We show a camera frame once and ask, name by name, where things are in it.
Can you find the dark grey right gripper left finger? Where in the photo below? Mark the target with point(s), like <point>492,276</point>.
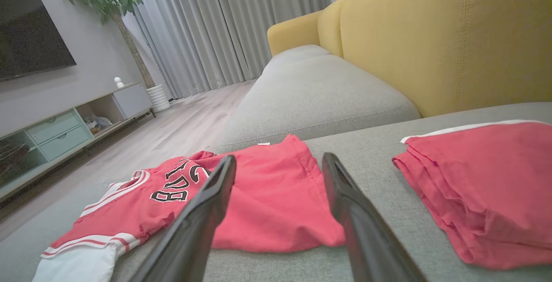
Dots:
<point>189,234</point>

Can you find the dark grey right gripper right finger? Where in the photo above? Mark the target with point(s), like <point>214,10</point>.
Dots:
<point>371,239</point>

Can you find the red white basketball jersey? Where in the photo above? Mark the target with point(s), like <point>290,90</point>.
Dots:
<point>267,204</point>

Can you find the red shorts with white stripe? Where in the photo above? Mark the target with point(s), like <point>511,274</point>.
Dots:
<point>487,187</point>

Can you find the yellow and grey sofa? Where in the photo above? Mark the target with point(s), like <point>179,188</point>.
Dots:
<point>371,152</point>

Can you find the white ribbed plant pot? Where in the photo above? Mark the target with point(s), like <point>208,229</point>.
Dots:
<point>158,98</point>

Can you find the pale toy in cabinet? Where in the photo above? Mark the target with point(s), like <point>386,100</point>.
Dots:
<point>98,123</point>

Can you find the grey sofa seat cushion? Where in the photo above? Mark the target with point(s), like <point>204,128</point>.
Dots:
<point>310,101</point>
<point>302,52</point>

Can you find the long low TV cabinet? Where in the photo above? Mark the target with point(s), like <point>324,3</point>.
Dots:
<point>60,137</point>

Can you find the small white round figurine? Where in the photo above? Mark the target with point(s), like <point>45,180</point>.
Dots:
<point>118,83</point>

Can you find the grey pleated curtain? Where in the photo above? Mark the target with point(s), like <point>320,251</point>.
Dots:
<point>224,27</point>

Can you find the yellow sofa backrest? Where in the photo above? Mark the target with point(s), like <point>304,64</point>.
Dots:
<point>431,36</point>

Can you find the black flat screen TV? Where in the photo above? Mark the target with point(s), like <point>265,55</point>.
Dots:
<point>30,36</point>

